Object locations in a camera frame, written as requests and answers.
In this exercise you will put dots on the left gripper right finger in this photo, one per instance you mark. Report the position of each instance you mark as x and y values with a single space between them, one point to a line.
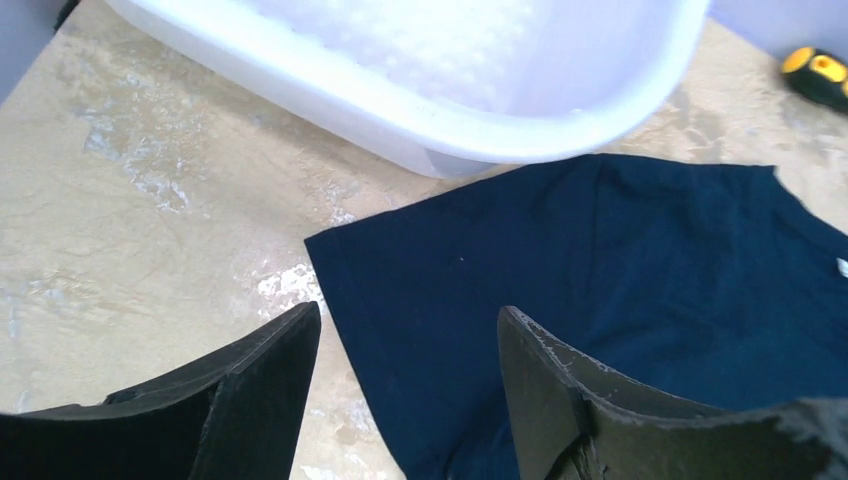
573 417

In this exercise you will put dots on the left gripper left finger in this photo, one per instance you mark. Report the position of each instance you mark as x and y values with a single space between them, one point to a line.
235 413

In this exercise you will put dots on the navy blue t-shirt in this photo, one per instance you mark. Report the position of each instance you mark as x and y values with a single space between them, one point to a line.
711 282

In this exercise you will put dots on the white plastic tub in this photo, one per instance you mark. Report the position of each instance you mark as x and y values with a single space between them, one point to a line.
445 89

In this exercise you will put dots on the yellow black screwdriver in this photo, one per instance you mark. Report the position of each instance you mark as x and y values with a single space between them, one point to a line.
818 76

